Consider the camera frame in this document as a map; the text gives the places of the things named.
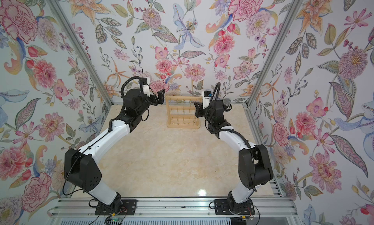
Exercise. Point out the black microphone on tripod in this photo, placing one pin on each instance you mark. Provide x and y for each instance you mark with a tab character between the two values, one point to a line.
227	104

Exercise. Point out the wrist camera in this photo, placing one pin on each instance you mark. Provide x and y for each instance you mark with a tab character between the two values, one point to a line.
206	98
145	89

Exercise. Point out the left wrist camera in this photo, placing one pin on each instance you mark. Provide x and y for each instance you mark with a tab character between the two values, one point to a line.
145	89

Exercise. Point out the wooden jewelry display stand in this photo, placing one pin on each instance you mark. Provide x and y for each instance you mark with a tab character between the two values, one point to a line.
181	112

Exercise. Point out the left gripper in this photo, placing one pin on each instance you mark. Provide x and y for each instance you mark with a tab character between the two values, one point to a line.
153	97

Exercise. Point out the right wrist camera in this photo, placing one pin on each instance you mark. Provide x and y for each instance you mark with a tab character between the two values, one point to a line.
206	98

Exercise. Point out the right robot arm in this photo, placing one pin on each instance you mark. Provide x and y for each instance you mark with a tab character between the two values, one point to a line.
254	166

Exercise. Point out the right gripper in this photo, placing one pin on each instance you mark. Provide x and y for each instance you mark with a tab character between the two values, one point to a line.
201	109

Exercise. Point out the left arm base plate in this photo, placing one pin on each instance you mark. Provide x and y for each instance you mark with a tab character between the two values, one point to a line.
123	207

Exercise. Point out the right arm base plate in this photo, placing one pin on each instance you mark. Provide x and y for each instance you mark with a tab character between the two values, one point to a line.
230	207

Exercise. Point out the aluminium mounting rail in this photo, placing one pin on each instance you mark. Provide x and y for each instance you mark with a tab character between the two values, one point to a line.
173	207

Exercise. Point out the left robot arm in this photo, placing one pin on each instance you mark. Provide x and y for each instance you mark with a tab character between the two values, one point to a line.
81	166

